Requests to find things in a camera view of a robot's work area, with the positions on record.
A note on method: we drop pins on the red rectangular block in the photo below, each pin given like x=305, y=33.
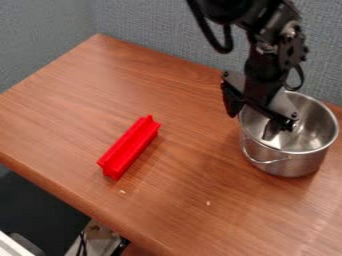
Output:
x=124, y=151

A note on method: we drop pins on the white object bottom left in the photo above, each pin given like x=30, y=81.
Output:
x=11, y=248

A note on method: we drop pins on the metal pot with handles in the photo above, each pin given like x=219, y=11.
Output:
x=294, y=153

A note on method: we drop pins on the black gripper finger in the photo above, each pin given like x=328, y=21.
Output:
x=233, y=99
x=271, y=130

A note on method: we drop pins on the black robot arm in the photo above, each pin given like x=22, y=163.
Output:
x=271, y=24

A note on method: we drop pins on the metal table leg frame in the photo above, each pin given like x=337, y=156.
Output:
x=98, y=241

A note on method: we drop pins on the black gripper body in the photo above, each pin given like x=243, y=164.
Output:
x=262, y=89

